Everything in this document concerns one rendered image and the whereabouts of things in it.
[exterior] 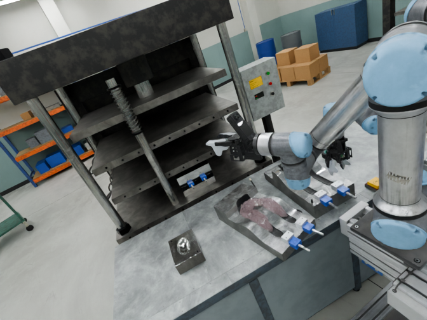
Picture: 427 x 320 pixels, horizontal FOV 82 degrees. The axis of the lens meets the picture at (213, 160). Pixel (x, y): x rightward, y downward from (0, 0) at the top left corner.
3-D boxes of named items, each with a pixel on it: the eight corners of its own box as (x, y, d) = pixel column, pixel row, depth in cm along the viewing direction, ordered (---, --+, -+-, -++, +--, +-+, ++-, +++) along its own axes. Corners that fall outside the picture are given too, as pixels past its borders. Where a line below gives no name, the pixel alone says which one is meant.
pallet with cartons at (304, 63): (331, 72, 575) (327, 38, 541) (311, 86, 540) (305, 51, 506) (288, 75, 668) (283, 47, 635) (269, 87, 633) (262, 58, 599)
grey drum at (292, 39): (305, 58, 775) (300, 28, 735) (305, 62, 729) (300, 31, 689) (286, 63, 801) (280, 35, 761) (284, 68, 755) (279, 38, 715)
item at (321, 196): (342, 210, 118) (341, 202, 116) (334, 215, 117) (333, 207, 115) (323, 197, 130) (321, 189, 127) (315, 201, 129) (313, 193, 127)
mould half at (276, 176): (355, 195, 131) (353, 175, 125) (316, 219, 127) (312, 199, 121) (296, 162, 175) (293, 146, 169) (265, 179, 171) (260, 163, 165)
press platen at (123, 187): (248, 138, 191) (246, 133, 189) (114, 205, 173) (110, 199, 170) (215, 119, 256) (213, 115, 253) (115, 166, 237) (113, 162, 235)
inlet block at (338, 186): (360, 199, 120) (359, 191, 118) (352, 204, 119) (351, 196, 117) (339, 188, 132) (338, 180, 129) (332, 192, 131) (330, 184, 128)
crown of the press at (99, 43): (250, 77, 163) (221, -31, 135) (57, 163, 141) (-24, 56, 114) (209, 72, 237) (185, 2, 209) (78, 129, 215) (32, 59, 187)
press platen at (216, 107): (239, 108, 179) (237, 102, 177) (94, 176, 161) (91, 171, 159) (207, 96, 244) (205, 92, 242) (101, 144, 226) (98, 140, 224)
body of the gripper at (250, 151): (229, 160, 87) (258, 162, 79) (223, 138, 84) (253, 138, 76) (240, 152, 92) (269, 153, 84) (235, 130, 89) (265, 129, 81)
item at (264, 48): (283, 65, 795) (277, 36, 755) (270, 72, 777) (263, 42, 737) (271, 66, 844) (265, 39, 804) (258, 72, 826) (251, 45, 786)
